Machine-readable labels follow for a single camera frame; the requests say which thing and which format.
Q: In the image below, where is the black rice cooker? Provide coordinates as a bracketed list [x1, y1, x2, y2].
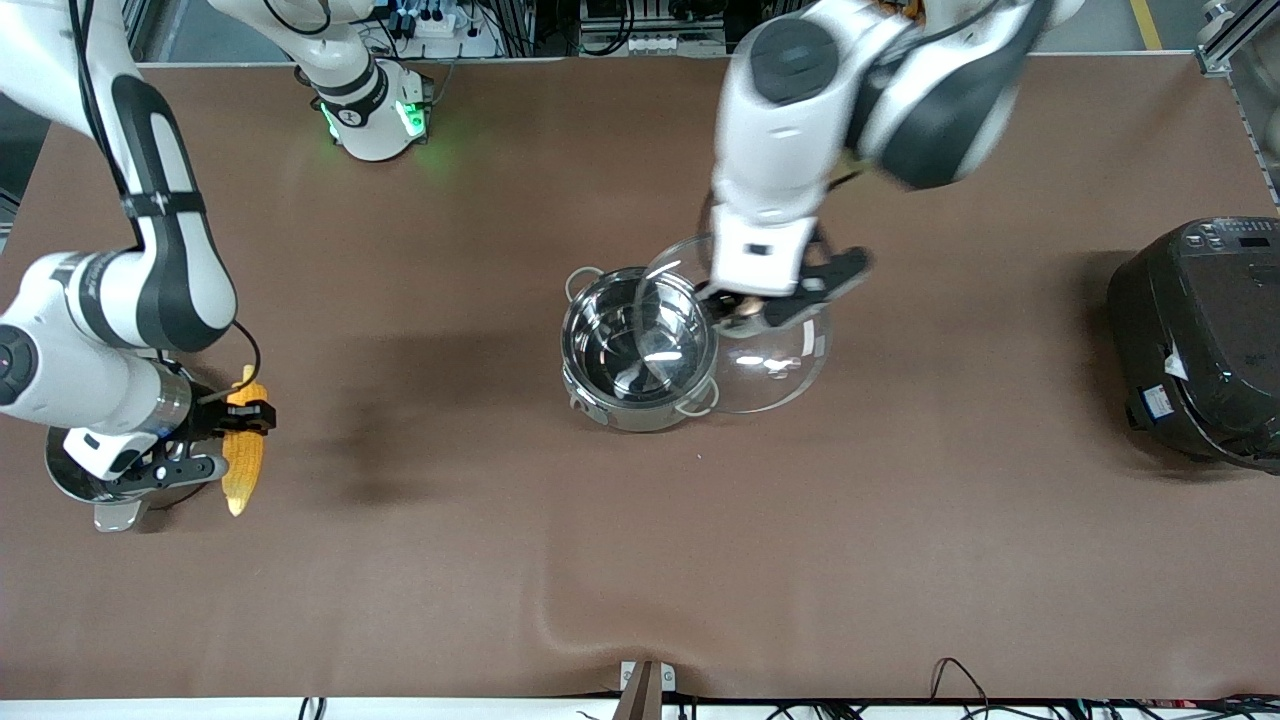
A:
[1107, 217, 1280, 473]

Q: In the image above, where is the glass pot lid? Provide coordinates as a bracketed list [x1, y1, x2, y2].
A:
[635, 232, 833, 414]

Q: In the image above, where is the stainless steel steamer pot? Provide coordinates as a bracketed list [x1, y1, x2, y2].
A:
[45, 425, 231, 533]

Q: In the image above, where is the brown table mat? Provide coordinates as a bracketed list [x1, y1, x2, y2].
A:
[0, 55, 1280, 701]

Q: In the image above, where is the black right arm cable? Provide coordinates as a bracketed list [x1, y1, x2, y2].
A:
[232, 320, 263, 401]

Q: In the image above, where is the yellow corn cob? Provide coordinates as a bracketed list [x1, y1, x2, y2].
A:
[220, 365, 269, 517]

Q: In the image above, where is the grey electric cooking pot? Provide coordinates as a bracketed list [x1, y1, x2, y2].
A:
[560, 265, 721, 433]

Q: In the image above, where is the metal table edge bracket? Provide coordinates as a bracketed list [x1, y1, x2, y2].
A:
[620, 660, 677, 720]

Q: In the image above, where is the black looped floor cable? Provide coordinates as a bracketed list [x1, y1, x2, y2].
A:
[930, 657, 991, 706]

